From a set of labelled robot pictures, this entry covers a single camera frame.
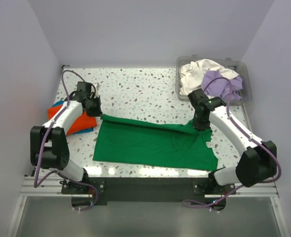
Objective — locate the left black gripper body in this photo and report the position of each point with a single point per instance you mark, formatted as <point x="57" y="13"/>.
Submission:
<point x="94" y="108"/>

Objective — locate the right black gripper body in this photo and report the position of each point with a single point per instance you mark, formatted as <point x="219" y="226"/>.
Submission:
<point x="200" y="123"/>

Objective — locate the green t shirt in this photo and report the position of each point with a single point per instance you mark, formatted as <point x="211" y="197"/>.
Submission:
<point x="123" y="140"/>

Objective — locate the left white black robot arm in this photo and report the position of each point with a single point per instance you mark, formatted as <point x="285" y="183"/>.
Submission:
<point x="48" y="143"/>

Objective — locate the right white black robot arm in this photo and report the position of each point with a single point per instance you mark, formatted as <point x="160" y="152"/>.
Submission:
<point x="258" y="161"/>

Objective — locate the folded orange t shirt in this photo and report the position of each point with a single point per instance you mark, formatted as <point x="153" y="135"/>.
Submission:
<point x="79" y="123"/>

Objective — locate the folded blue t shirt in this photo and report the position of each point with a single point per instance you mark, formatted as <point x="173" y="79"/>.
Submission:
<point x="86" y="130"/>

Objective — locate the white crumpled t shirt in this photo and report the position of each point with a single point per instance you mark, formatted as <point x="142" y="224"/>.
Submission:
<point x="192" y="74"/>

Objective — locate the clear plastic bin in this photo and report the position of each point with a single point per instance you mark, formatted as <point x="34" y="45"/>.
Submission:
<point x="237" y="66"/>

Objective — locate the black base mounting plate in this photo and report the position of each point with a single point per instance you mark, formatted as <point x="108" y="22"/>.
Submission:
<point x="102" y="190"/>

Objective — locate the aluminium frame rail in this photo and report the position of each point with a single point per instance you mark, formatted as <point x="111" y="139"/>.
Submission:
<point x="51" y="188"/>

